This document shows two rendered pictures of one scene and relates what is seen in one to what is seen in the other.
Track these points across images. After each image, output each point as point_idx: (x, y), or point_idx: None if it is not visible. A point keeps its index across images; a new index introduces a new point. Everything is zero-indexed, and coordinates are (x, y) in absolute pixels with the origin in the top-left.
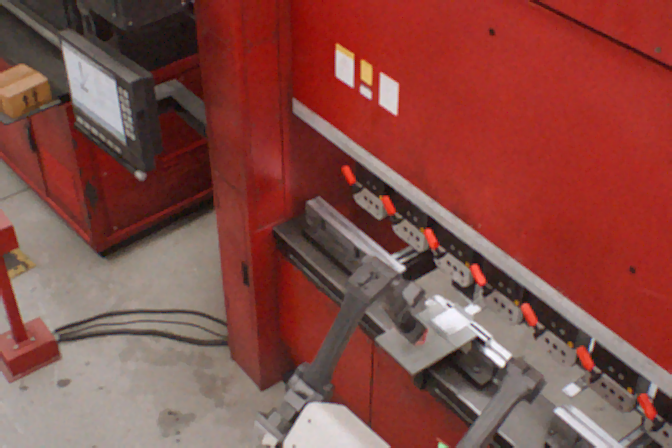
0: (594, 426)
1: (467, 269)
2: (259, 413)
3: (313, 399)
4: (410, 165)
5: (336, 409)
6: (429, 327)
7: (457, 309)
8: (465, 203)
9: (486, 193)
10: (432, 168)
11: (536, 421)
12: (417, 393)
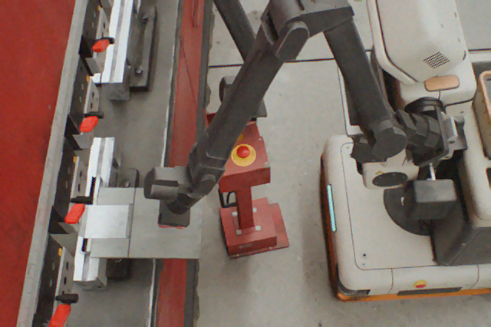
0: (108, 50)
1: (77, 160)
2: (443, 146)
3: (388, 106)
4: (11, 256)
5: (400, 34)
6: (133, 230)
7: (84, 229)
8: (36, 125)
9: (27, 64)
10: (12, 191)
11: (127, 114)
12: (166, 262)
